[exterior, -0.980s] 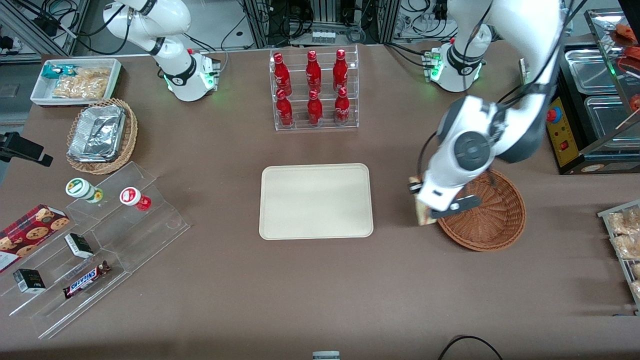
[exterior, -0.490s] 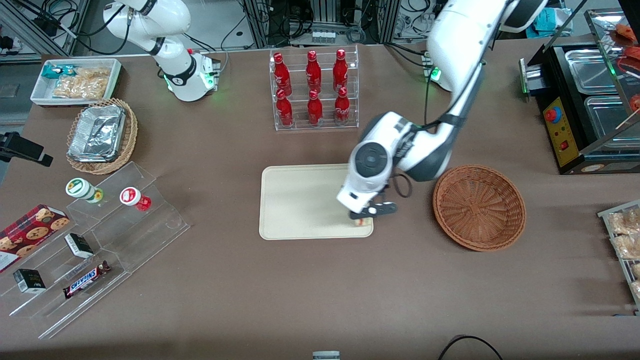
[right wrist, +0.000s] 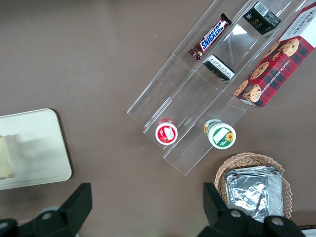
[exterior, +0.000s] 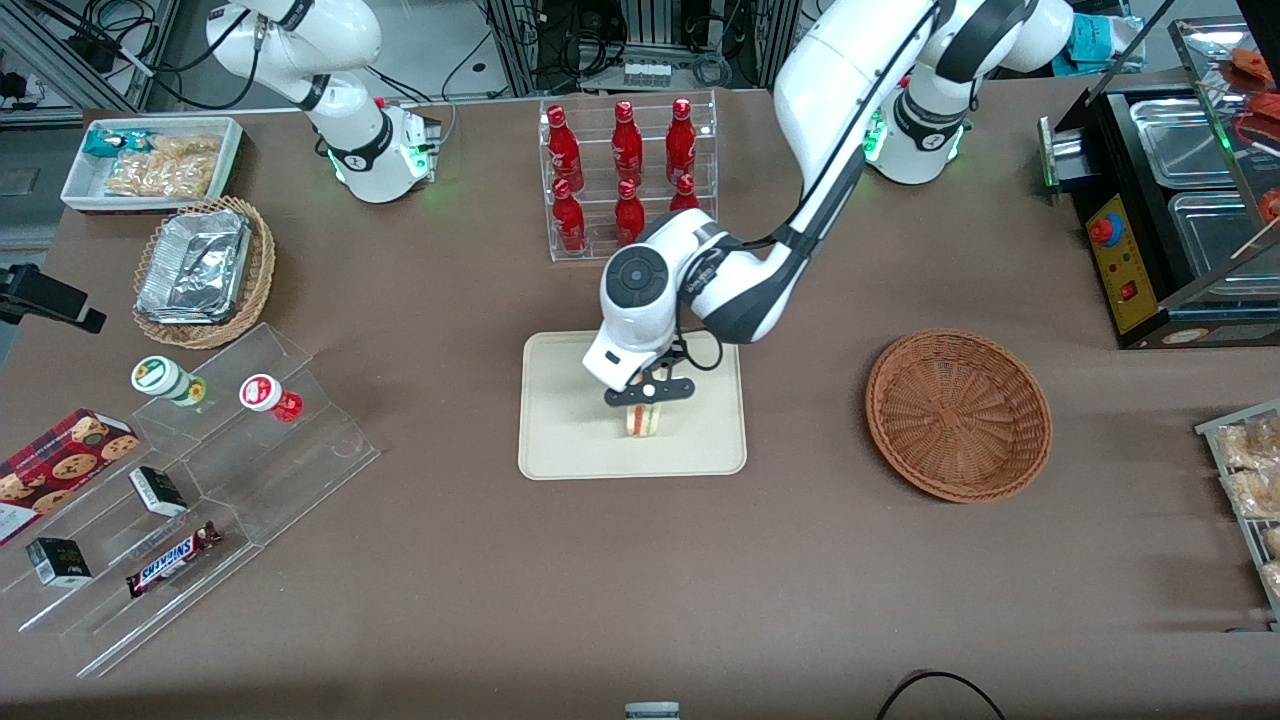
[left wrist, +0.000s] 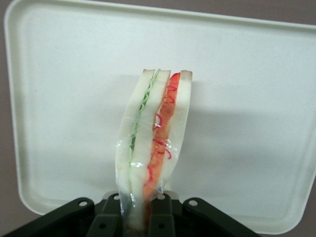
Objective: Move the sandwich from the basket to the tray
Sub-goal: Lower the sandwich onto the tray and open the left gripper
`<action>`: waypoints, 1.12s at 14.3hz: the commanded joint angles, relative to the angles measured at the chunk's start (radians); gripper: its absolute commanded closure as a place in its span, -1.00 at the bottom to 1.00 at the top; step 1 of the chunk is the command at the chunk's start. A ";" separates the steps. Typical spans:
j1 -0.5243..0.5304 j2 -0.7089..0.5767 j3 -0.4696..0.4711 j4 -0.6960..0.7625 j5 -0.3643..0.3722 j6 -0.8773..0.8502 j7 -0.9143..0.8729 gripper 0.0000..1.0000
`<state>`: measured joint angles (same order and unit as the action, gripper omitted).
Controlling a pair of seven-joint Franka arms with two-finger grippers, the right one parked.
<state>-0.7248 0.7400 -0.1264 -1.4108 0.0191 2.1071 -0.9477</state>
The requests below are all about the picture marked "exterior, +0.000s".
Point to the triangular sandwich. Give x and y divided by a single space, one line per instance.
645 422

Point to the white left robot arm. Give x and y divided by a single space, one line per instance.
830 90

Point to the cream plastic tray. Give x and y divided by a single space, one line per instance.
560 430

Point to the light wicker basket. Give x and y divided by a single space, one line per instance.
258 270

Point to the round brown wicker basket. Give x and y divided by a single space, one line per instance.
958 415

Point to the tray of packaged pastries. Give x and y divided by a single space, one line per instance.
1215 440

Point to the clear acrylic bottle rack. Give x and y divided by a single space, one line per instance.
600 250

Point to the white rectangular snack bin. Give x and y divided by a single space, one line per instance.
80 185

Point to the green lid drink cup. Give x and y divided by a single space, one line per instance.
160 376

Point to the aluminium foil container stack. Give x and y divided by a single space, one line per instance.
195 265

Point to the red cola bottle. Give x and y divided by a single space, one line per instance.
681 142
570 222
684 195
627 145
630 215
564 150

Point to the clear bag of chips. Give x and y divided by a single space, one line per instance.
160 178
190 146

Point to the teal snack packet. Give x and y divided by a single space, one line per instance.
105 142

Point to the red cookie box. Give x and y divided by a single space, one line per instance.
60 470

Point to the small black box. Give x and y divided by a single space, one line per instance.
58 562
158 490

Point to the red lid drink cup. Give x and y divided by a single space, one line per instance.
265 393

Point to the clear acrylic stepped stand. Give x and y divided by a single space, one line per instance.
280 470

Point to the snickers chocolate bar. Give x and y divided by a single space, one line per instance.
172 560

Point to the white power strip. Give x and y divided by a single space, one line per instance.
647 73

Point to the small grey device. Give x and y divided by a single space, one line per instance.
652 711

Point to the black heated display case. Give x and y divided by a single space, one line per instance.
1130 290

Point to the teal plastic bag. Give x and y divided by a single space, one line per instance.
1100 40

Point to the steel food pan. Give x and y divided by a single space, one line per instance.
1185 140
1215 240

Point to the bagged bread pastry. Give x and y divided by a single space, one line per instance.
1272 540
1250 445
1255 492
1272 578

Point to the aluminium frame rack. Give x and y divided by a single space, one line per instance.
520 45

